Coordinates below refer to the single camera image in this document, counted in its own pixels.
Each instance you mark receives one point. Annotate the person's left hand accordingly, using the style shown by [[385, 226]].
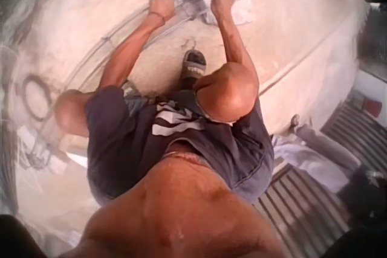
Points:
[[162, 4]]

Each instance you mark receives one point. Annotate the bundle of steel rebar rods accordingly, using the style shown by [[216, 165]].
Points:
[[190, 1]]

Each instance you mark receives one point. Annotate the person's legs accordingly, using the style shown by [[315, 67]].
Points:
[[127, 137]]

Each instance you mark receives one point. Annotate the white cloth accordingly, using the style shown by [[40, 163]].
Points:
[[299, 155]]

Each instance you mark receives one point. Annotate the red box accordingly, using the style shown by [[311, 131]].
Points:
[[372, 107]]

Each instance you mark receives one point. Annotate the corrugated metal sheet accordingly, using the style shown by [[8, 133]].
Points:
[[290, 197]]

